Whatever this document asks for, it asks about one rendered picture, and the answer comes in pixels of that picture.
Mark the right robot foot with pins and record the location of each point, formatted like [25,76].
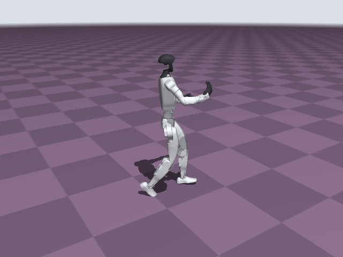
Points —
[151,191]

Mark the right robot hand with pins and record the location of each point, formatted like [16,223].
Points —
[208,89]

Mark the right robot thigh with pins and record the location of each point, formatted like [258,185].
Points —
[172,143]

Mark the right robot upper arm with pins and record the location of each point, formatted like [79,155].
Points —
[172,87]

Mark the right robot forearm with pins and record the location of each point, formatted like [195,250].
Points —
[197,99]

